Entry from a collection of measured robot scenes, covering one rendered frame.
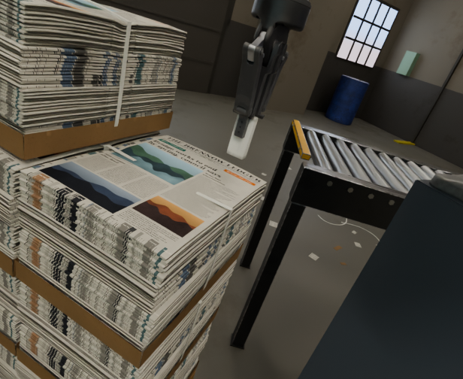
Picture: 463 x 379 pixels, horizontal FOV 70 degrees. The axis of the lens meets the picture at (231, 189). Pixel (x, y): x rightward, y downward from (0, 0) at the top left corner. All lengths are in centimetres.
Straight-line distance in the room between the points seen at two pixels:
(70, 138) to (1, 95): 12
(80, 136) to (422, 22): 750
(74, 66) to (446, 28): 726
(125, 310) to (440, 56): 723
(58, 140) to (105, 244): 21
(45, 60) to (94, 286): 34
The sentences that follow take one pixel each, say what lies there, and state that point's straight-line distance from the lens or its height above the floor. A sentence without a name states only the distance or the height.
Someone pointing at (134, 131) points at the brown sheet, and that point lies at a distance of 76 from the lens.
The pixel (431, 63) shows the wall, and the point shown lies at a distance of 752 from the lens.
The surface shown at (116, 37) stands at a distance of 67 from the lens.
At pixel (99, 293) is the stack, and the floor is 70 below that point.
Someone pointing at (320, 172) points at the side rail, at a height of 80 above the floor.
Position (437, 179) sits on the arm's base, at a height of 101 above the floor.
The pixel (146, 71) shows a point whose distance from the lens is 74.
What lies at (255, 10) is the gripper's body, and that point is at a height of 113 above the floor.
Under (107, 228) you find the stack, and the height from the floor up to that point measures 82.
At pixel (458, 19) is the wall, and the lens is 755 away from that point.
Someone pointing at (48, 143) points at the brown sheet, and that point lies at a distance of 62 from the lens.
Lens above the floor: 111
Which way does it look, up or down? 26 degrees down
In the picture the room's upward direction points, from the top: 18 degrees clockwise
